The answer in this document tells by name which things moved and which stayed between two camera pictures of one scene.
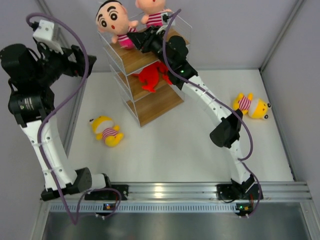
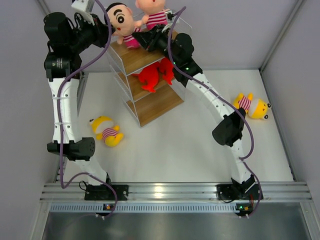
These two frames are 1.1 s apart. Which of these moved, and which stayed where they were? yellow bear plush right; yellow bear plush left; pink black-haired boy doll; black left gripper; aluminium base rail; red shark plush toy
Moved: pink black-haired boy doll; black left gripper
Stayed: red shark plush toy; aluminium base rail; yellow bear plush right; yellow bear plush left
